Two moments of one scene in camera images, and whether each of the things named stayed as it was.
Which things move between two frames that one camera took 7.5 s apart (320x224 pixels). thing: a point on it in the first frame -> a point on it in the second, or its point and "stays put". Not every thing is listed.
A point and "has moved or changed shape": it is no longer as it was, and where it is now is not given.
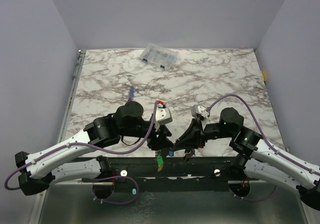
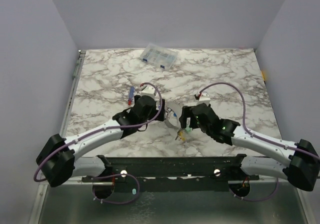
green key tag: [160, 160] has moved or changed shape
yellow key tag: [159, 167] has moved or changed shape
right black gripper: [197, 136] -> [184, 117]
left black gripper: [162, 141] -> [161, 117]
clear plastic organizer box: [158, 56] stays put
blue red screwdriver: [131, 93] stays put
